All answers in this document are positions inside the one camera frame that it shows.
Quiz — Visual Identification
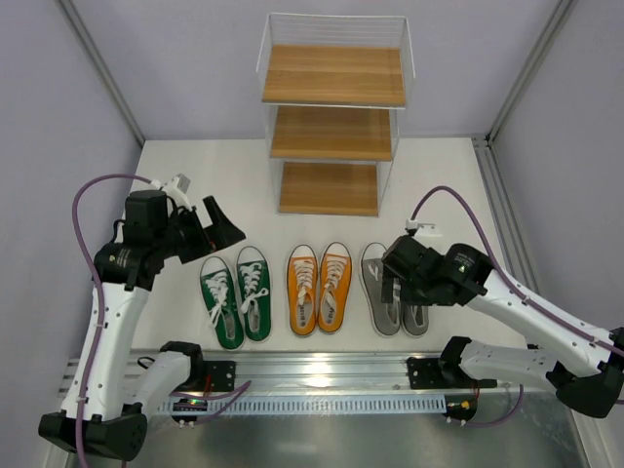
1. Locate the white wire wooden shoe shelf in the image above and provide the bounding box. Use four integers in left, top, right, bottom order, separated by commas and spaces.
255, 13, 415, 216

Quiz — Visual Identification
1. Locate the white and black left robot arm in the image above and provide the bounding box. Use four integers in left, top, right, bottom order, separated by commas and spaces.
38, 190, 246, 462

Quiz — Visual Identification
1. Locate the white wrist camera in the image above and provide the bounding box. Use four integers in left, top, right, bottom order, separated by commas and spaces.
149, 174, 190, 206
405, 219, 443, 238

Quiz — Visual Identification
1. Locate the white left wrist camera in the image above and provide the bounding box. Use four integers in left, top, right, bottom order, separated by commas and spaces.
149, 174, 190, 206

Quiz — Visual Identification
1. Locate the orange sneaker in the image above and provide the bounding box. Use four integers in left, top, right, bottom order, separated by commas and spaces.
287, 245, 319, 337
319, 242, 352, 333

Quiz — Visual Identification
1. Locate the green sneaker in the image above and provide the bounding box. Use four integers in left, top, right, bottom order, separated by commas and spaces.
199, 256, 245, 351
236, 246, 272, 342

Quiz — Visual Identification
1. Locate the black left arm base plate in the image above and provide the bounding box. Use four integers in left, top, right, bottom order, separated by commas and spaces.
199, 361, 236, 394

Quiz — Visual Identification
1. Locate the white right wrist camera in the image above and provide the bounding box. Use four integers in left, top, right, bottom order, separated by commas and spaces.
405, 219, 443, 238

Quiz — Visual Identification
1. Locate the grey sneaker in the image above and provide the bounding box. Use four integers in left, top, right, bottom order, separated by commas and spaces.
401, 302, 429, 337
360, 242, 400, 337

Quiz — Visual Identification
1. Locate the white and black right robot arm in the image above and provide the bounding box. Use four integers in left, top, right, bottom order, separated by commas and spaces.
382, 235, 623, 418

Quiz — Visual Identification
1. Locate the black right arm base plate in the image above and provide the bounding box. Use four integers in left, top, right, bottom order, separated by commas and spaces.
406, 357, 497, 390

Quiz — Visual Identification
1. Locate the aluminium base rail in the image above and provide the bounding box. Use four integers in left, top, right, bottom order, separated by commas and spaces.
58, 346, 542, 399

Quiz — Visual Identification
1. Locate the slotted grey cable duct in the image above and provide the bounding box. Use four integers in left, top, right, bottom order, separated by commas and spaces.
156, 394, 447, 417

